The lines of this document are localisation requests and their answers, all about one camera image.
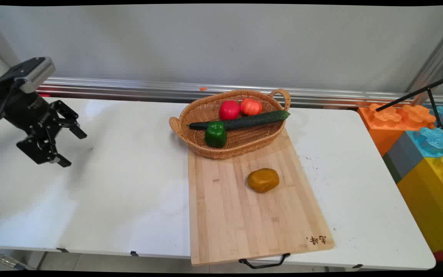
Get green toy bell pepper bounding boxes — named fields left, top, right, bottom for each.
left=205, top=121, right=228, bottom=149

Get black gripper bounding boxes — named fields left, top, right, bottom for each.
left=0, top=79, right=88, bottom=168

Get diagonal aluminium post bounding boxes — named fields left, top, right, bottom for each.
left=405, top=18, right=443, bottom=105

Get dark green toy cucumber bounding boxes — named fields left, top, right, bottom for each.
left=189, top=110, right=291, bottom=130

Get orange-red toy tomato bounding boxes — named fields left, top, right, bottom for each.
left=240, top=98, right=263, bottom=116

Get yellow giant building block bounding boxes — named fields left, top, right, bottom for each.
left=396, top=155, right=443, bottom=270

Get blue giant building block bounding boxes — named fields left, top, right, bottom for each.
left=405, top=105, right=443, bottom=159

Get orange giant building block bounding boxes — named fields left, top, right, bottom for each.
left=357, top=103, right=436, bottom=157

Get black tripod rods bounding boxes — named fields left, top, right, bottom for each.
left=375, top=73, right=443, bottom=134

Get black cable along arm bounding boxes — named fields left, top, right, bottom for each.
left=0, top=78, right=26, bottom=136

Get woven wicker basket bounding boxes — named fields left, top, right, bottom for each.
left=168, top=88, right=291, bottom=160

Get grey giant building block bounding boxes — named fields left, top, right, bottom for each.
left=382, top=131, right=425, bottom=184

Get metal table leg hinge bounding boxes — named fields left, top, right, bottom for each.
left=0, top=249, right=28, bottom=271

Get red toy tomato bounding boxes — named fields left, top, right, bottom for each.
left=219, top=100, right=241, bottom=120

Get black cutting board handle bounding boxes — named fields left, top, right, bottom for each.
left=238, top=253, right=291, bottom=269

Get yellow-brown toy potato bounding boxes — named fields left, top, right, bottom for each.
left=247, top=168, right=280, bottom=194

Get horizontal aluminium rail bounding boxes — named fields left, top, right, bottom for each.
left=37, top=77, right=443, bottom=109

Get wooden cutting board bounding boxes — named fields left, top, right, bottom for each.
left=187, top=127, right=335, bottom=267

